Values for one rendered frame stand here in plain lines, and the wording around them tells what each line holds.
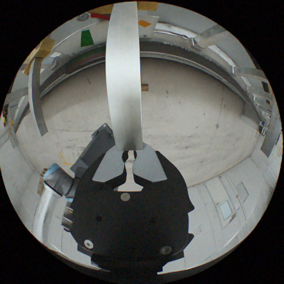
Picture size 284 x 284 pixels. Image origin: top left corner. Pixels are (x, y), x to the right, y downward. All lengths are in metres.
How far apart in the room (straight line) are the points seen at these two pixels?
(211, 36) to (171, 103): 0.88
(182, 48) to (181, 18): 0.24
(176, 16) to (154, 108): 0.90
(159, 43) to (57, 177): 0.73
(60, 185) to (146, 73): 1.16
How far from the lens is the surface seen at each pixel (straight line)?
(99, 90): 1.03
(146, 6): 0.23
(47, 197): 0.58
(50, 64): 0.40
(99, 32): 0.28
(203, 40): 0.32
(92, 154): 0.71
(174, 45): 0.33
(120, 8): 0.16
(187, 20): 0.54
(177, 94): 1.05
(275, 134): 0.23
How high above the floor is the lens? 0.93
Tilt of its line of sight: 57 degrees down
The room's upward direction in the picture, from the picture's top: 175 degrees clockwise
